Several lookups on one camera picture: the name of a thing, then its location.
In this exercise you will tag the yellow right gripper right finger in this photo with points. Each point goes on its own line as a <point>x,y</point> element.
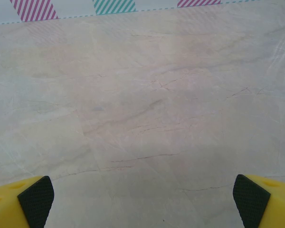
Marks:
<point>268,204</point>

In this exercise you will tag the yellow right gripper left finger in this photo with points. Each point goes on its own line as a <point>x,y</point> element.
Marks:
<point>16,206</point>

